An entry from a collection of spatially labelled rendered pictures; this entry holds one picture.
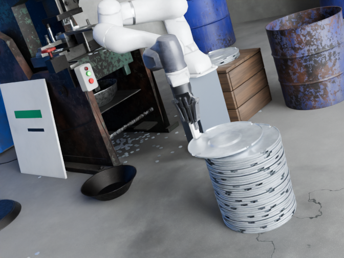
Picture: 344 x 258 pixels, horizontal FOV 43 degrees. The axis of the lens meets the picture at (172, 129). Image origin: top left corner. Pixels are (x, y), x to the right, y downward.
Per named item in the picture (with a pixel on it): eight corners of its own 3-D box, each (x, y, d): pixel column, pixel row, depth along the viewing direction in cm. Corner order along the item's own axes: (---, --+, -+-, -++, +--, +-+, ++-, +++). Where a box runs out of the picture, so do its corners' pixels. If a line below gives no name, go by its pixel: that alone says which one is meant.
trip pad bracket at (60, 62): (78, 86, 235) (64, 51, 228) (64, 93, 228) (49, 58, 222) (71, 87, 239) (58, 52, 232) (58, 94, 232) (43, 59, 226)
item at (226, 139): (231, 118, 185) (230, 116, 184) (279, 130, 160) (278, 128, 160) (174, 148, 174) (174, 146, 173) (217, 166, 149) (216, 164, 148)
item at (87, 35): (117, 42, 250) (109, 19, 245) (100, 50, 240) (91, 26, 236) (90, 47, 266) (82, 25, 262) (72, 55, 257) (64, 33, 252)
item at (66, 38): (86, 33, 264) (83, 26, 262) (66, 41, 254) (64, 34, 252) (77, 35, 270) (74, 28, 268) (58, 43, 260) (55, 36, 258)
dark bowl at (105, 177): (152, 178, 227) (148, 166, 225) (112, 211, 207) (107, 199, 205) (114, 173, 247) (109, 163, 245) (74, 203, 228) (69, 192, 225)
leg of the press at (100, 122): (124, 167, 252) (65, 12, 221) (110, 177, 245) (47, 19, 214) (38, 157, 314) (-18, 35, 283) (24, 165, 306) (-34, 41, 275)
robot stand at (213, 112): (237, 145, 234) (215, 65, 218) (212, 160, 226) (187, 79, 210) (215, 139, 249) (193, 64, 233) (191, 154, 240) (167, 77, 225)
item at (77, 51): (119, 38, 270) (115, 28, 268) (63, 64, 240) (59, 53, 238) (88, 43, 290) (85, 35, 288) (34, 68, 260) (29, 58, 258)
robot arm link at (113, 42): (102, 30, 179) (155, 53, 161) (136, 16, 189) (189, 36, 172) (105, 55, 186) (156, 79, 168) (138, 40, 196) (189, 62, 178)
